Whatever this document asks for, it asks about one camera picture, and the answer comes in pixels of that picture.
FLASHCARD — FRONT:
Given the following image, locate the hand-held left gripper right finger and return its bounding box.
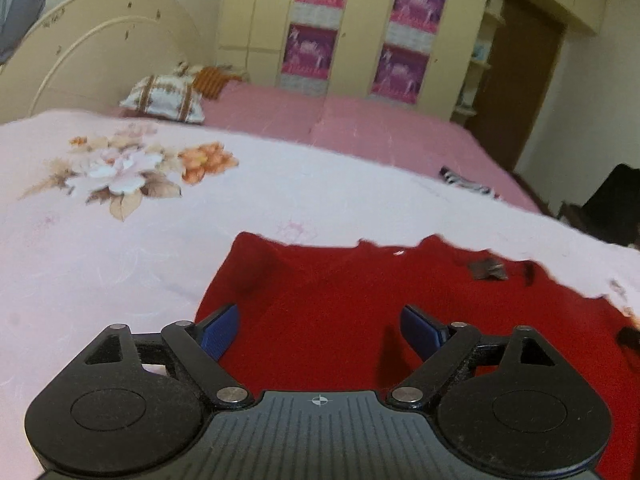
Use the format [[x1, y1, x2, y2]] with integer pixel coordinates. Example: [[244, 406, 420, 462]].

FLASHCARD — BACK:
[[390, 304, 566, 408]]

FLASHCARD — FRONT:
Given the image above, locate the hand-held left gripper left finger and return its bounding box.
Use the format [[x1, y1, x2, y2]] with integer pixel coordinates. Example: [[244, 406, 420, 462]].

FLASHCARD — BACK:
[[75, 304, 251, 408]]

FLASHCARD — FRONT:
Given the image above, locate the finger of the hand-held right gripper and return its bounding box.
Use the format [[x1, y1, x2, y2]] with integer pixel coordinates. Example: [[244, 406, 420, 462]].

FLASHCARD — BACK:
[[617, 326, 640, 362]]

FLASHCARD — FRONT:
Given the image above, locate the red embroidered sweater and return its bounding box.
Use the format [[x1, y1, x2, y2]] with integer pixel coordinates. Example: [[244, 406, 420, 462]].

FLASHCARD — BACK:
[[194, 231, 640, 480]]

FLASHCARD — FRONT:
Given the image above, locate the black garment on chair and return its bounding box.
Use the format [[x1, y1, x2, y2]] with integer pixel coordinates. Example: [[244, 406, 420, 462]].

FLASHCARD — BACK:
[[582, 162, 640, 248]]

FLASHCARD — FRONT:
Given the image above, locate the floral white bed sheet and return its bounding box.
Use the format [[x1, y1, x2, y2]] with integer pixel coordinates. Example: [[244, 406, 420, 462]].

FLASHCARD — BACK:
[[0, 109, 640, 480]]

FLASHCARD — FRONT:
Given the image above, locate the black and white cloth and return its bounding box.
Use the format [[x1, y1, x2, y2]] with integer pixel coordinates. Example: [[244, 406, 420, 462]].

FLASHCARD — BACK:
[[439, 166, 498, 198]]

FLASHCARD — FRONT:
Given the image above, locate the pink bed sheet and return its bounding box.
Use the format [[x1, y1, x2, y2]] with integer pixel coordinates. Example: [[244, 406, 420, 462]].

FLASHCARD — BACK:
[[107, 82, 543, 213]]

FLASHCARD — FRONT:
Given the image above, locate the orange striped cushion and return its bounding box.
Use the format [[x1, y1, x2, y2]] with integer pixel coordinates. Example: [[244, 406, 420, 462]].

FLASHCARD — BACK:
[[192, 66, 246, 102]]

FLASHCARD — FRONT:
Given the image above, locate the brown wooden door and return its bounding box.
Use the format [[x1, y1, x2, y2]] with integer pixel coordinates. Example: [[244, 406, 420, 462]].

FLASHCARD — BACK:
[[470, 0, 568, 173]]

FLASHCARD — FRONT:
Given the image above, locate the cream corner shelf unit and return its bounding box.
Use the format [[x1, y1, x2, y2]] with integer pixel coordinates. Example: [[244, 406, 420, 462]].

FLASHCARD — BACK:
[[452, 5, 505, 122]]

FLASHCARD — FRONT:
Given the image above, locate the cream bed headboard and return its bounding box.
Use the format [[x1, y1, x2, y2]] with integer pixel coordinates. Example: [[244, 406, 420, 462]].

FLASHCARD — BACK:
[[0, 0, 203, 118]]

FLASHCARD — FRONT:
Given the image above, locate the cream wardrobe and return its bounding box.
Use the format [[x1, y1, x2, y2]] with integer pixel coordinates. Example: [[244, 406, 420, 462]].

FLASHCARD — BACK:
[[215, 0, 608, 121]]

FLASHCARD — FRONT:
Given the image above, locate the grey curtain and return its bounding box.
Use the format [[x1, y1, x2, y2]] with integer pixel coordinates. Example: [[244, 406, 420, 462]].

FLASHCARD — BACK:
[[0, 0, 53, 63]]

